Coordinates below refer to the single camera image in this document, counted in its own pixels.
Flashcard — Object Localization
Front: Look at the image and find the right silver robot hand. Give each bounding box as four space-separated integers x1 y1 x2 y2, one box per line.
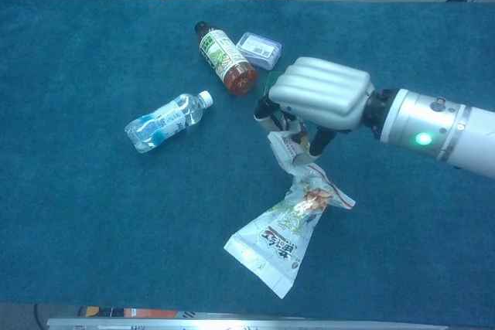
253 56 376 158

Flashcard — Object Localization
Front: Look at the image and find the green and yellow sponge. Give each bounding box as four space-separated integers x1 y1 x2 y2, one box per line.
265 70 286 95

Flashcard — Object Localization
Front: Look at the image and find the small white snack packet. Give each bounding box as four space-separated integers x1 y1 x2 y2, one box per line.
267 119 324 176

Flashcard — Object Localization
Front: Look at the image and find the clear plastic box with label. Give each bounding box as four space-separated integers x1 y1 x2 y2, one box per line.
235 31 282 71

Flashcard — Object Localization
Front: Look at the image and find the brown tea bottle green label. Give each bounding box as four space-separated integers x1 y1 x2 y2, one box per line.
193 20 259 97

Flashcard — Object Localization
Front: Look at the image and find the large white snack bag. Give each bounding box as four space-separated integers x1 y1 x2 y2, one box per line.
223 163 356 300

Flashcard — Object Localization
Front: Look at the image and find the clear water bottle white cap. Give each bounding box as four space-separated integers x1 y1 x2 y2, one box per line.
124 90 215 154

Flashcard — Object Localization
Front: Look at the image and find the blue felt table cover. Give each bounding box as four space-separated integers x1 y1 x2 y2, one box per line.
0 0 495 327

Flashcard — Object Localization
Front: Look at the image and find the orange flat object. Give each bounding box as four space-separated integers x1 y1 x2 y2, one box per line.
123 308 179 318

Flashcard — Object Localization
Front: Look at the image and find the aluminium rail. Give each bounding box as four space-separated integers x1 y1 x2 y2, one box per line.
46 316 449 330

